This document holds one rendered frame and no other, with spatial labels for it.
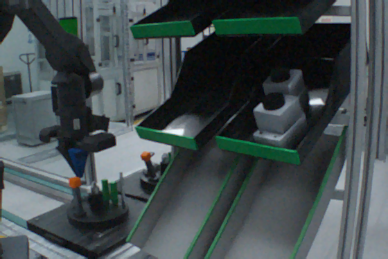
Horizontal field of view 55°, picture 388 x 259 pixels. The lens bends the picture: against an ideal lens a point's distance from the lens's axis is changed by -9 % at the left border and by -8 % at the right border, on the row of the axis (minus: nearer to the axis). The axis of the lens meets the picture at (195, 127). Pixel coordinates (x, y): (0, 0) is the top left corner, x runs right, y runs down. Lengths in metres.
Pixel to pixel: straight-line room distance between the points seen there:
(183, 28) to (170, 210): 0.33
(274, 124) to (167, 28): 0.20
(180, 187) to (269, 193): 0.17
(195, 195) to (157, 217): 0.08
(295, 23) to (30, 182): 1.00
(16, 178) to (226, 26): 0.98
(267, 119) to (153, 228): 0.32
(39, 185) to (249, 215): 0.75
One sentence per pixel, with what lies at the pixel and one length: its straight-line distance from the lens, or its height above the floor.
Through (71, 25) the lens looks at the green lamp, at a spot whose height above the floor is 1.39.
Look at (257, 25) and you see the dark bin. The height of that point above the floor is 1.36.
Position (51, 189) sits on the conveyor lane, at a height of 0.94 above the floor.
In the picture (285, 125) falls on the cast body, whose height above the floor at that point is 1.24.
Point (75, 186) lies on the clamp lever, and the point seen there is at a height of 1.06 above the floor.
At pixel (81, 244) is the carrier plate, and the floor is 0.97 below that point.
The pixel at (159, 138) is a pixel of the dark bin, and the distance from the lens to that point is 0.62.
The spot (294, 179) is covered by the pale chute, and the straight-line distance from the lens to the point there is 0.65.
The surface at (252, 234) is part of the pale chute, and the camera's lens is 0.64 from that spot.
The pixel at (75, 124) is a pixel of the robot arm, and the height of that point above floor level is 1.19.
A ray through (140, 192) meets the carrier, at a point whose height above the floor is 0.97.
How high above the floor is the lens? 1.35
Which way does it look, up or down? 13 degrees down
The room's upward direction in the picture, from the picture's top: 2 degrees counter-clockwise
